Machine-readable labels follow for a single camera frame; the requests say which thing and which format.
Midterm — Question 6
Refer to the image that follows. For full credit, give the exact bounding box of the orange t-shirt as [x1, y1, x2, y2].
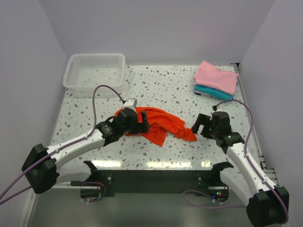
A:
[113, 106, 197, 147]

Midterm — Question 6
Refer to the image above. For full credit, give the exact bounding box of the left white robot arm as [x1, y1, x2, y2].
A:
[21, 108, 150, 194]

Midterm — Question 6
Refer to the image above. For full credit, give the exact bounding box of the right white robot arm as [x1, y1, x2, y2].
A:
[191, 112, 289, 227]

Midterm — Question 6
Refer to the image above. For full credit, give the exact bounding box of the teal folded t-shirt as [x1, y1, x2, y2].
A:
[194, 85, 233, 100]

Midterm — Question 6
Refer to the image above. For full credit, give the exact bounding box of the white patterned folded t-shirt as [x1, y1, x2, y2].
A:
[194, 90, 216, 98]

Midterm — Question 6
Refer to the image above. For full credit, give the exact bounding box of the pink folded t-shirt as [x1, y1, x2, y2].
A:
[194, 61, 239, 95]

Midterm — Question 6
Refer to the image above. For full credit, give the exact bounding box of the white plastic basket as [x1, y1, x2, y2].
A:
[62, 53, 125, 92]

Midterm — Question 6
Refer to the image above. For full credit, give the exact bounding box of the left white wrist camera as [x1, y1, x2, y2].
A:
[122, 98, 137, 111]

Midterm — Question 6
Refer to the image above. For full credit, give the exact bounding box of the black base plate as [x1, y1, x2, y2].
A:
[71, 170, 229, 201]

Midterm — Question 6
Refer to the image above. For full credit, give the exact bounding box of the aluminium frame rail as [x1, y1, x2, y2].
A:
[231, 63, 278, 183]

